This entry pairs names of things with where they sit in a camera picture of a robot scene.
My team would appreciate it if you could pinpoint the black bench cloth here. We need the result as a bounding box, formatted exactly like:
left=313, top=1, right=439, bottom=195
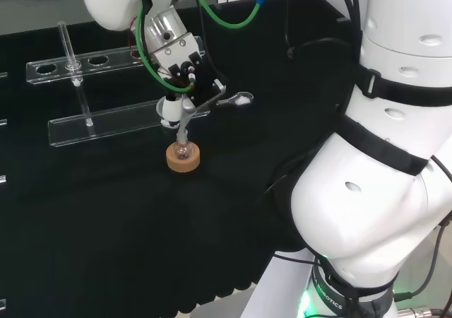
left=0, top=0, right=361, bottom=315

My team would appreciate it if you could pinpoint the black cable bundle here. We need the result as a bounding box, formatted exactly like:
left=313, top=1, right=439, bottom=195
left=333, top=0, right=364, bottom=35

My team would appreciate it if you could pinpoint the black cable with plug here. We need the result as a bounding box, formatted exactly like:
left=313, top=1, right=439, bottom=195
left=278, top=0, right=362, bottom=63

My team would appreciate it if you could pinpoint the thin black cable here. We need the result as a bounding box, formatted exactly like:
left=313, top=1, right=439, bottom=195
left=393, top=155, right=452, bottom=302

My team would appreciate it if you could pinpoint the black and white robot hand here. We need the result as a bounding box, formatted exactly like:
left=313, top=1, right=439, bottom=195
left=150, top=33, right=227, bottom=129

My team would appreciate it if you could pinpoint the clear glass weighing funnel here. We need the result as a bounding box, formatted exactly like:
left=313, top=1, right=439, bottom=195
left=215, top=90, right=255, bottom=108

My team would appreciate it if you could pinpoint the brown cork ring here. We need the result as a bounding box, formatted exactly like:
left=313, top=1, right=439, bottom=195
left=165, top=141, right=202, bottom=174

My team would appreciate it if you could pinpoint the small round-bottom glass flask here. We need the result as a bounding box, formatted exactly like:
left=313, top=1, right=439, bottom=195
left=172, top=138, right=194, bottom=162

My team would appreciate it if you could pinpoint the green cable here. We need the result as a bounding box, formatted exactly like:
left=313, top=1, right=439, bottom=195
left=135, top=0, right=268, bottom=95

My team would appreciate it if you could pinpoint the clear acrylic funnel stand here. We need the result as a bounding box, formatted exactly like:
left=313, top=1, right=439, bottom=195
left=25, top=20, right=213, bottom=148

